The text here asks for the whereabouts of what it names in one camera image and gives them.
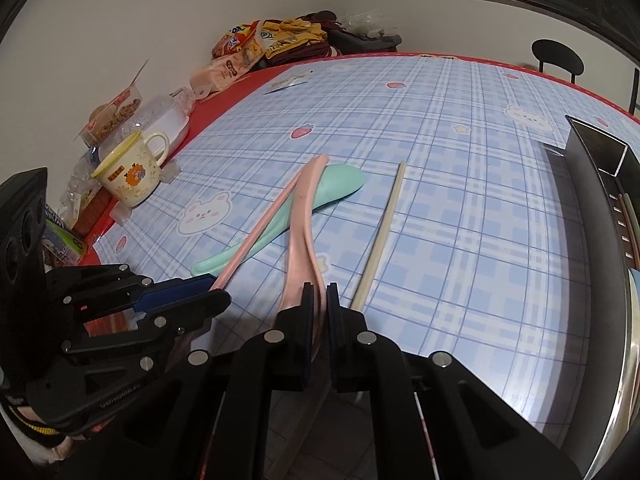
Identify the yellow clothes pile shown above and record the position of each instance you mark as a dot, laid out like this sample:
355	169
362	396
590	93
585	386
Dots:
290	35

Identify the pink spoon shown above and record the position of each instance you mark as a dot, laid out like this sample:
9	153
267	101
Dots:
300	260

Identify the black metal rack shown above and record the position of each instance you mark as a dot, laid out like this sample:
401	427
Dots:
635	90

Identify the clear snack container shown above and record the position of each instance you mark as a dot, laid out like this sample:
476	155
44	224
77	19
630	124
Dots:
115	115

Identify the dark red clothes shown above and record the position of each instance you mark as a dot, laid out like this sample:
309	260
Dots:
300	55

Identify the black round-back chair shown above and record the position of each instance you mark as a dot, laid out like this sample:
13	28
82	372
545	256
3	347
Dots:
557	55

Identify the clear tablecloth clip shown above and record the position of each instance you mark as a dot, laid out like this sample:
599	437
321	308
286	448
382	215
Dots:
121	212
171	172

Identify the white paper card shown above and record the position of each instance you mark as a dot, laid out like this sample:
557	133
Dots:
287	85

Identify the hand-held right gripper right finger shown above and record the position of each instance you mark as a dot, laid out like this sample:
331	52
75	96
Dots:
350	360

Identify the blue plaid table mat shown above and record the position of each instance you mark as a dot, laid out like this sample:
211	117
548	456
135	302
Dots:
450	210

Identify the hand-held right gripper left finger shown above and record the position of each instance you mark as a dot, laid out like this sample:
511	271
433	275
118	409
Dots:
292	355

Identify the crumpled clear plastic bag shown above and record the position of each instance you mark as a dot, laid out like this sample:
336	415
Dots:
362	22

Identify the green white snack packet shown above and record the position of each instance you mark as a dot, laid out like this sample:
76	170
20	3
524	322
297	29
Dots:
65	242

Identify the grey stool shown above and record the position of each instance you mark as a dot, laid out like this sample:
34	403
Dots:
370	45

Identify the pink chopstick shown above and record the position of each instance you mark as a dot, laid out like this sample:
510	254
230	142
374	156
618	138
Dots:
260	238

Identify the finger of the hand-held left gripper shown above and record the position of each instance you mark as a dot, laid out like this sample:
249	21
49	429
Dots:
175	290
200	305

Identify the white-lidded plastic container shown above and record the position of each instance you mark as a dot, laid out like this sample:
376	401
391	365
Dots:
160	125

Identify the mint green spoon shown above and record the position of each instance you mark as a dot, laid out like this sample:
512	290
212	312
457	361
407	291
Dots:
340	185

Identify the pink snack bag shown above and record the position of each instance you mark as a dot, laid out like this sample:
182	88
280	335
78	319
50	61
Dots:
225	72

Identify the metal utensil tray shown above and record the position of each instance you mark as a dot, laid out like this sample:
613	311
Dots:
595	150

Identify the yellow-rimmed cream mug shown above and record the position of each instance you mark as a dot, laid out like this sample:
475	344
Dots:
130	180

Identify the orange snack bag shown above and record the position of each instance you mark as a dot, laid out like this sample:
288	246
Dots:
232	40

